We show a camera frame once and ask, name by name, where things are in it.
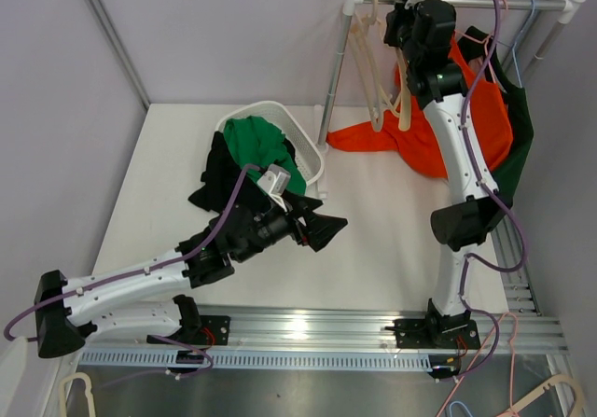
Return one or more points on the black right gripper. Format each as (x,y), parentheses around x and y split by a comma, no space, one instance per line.
(397,14)

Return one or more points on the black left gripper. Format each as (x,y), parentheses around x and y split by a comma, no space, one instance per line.
(318,229)

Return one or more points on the beige plastic hanger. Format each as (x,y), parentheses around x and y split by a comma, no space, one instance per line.
(366,64)

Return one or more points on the dark green t shirt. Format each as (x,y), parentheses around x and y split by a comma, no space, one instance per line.
(507,173)

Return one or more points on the pink wire hanger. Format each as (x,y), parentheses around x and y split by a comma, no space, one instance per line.
(474,46)

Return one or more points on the black t shirt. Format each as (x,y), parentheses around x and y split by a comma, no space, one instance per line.
(219,177)

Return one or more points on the orange t shirt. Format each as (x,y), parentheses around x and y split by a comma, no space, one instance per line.
(418,146)

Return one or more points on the blue wire hanger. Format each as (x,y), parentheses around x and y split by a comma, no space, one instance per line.
(517,42)

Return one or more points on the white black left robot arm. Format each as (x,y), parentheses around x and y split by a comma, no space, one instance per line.
(68,309)

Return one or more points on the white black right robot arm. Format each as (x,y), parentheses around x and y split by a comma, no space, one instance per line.
(422,31)

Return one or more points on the blue hanger bottom right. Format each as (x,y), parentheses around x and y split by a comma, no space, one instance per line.
(458,408)

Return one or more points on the white perforated plastic basket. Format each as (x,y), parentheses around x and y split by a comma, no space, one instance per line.
(307,157)

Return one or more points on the white metal clothes rack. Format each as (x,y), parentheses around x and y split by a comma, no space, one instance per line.
(323,113)

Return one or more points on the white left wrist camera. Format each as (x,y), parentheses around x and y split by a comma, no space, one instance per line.
(273,183)

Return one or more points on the aluminium mounting rail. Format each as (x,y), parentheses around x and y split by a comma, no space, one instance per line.
(271,329)

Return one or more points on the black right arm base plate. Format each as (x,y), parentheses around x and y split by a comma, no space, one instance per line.
(413,333)

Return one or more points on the white slotted cable duct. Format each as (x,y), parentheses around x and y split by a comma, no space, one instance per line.
(171,358)

